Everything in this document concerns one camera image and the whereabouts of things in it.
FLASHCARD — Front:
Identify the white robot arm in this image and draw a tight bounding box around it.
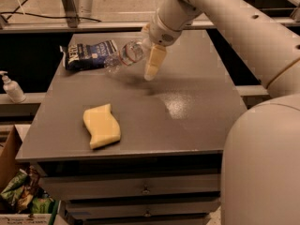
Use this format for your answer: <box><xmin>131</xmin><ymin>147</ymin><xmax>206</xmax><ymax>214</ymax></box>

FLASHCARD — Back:
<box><xmin>144</xmin><ymin>0</ymin><xmax>300</xmax><ymax>225</ymax></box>

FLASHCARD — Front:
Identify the green snack bag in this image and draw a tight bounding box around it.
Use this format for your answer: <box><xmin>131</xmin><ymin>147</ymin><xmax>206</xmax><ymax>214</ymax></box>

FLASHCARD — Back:
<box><xmin>0</xmin><ymin>169</ymin><xmax>28</xmax><ymax>206</ymax></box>

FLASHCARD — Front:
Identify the metal frame rail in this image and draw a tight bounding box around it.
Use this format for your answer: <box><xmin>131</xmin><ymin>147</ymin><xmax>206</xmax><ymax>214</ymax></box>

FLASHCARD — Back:
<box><xmin>0</xmin><ymin>0</ymin><xmax>293</xmax><ymax>32</ymax></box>

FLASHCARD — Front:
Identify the cardboard box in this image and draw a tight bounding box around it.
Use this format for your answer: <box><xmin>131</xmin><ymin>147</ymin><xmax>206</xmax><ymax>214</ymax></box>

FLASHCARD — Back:
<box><xmin>0</xmin><ymin>125</ymin><xmax>58</xmax><ymax>225</ymax></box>

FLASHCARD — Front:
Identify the yellow sponge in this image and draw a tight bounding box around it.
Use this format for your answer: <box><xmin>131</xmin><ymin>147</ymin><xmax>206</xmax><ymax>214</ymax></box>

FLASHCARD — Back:
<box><xmin>83</xmin><ymin>104</ymin><xmax>121</xmax><ymax>149</ymax></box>

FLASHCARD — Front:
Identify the white pump dispenser bottle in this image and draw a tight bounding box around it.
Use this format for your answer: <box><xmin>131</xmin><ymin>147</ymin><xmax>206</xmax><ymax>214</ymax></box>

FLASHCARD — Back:
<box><xmin>0</xmin><ymin>71</ymin><xmax>26</xmax><ymax>103</ymax></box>

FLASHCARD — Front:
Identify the lower drawer knob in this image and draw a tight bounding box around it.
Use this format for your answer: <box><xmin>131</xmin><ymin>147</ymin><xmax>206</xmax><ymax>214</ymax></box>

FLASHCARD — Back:
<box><xmin>143</xmin><ymin>211</ymin><xmax>152</xmax><ymax>218</ymax></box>

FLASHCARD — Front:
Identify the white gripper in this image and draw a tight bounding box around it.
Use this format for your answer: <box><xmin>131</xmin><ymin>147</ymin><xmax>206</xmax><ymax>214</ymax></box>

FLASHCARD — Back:
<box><xmin>141</xmin><ymin>12</ymin><xmax>182</xmax><ymax>81</ymax></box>

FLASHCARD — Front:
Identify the black cable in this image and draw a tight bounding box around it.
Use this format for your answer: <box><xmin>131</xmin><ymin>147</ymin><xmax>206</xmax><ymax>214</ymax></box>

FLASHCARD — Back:
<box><xmin>0</xmin><ymin>0</ymin><xmax>102</xmax><ymax>23</ymax></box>

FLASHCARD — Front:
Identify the drawer knob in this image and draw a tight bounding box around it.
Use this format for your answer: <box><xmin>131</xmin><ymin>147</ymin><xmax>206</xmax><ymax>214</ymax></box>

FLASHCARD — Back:
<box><xmin>143</xmin><ymin>211</ymin><xmax>152</xmax><ymax>218</ymax></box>
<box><xmin>142</xmin><ymin>186</ymin><xmax>151</xmax><ymax>195</ymax></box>

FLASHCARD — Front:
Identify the clear plastic water bottle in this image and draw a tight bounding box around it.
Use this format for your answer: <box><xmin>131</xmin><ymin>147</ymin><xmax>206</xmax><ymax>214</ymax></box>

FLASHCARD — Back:
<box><xmin>104</xmin><ymin>38</ymin><xmax>152</xmax><ymax>73</ymax></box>

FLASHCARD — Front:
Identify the brown snack bag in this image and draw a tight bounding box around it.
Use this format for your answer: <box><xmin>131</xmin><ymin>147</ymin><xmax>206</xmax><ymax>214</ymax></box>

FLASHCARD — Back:
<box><xmin>17</xmin><ymin>166</ymin><xmax>40</xmax><ymax>213</ymax></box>

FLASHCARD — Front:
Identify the top drawer knob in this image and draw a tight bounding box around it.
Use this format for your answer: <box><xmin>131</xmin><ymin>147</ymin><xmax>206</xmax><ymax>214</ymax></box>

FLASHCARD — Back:
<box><xmin>142</xmin><ymin>186</ymin><xmax>151</xmax><ymax>195</ymax></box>

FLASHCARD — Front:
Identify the green bag in box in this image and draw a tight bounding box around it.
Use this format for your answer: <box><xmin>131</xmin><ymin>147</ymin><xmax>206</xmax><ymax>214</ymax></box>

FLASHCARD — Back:
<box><xmin>30</xmin><ymin>197</ymin><xmax>55</xmax><ymax>214</ymax></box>

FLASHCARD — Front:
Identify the blue chip bag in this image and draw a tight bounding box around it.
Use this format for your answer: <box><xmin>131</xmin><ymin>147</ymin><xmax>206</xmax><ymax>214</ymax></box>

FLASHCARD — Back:
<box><xmin>60</xmin><ymin>40</ymin><xmax>117</xmax><ymax>71</ymax></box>

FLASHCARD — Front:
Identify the grey drawer cabinet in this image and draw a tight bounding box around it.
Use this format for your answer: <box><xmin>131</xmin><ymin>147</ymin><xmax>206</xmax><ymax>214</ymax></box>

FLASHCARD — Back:
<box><xmin>17</xmin><ymin>30</ymin><xmax>246</xmax><ymax>225</ymax></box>

